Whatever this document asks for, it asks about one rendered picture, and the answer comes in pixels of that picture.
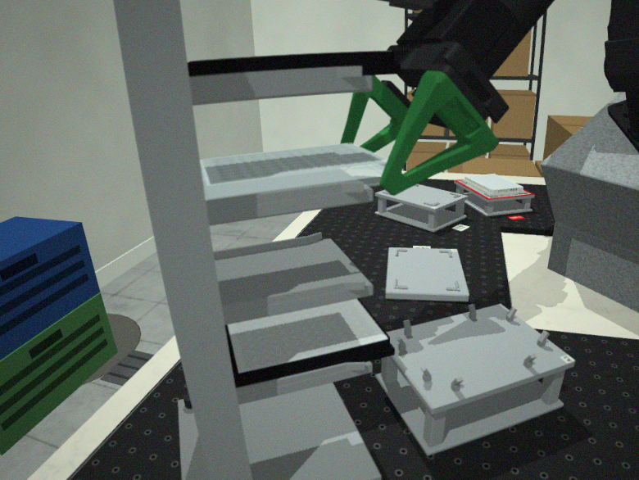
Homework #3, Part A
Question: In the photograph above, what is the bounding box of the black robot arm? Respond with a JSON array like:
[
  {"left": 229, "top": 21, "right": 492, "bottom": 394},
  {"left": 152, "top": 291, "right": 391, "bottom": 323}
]
[{"left": 380, "top": 0, "right": 639, "bottom": 152}]

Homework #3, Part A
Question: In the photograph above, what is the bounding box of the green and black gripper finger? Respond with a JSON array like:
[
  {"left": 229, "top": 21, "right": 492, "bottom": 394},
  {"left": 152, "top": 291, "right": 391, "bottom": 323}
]
[
  {"left": 340, "top": 75, "right": 409, "bottom": 152},
  {"left": 379, "top": 70, "right": 499, "bottom": 196}
]

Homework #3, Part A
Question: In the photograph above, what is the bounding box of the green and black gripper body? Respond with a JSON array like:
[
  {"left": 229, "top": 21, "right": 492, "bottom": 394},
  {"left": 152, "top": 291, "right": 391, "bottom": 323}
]
[{"left": 387, "top": 22, "right": 520, "bottom": 124}]

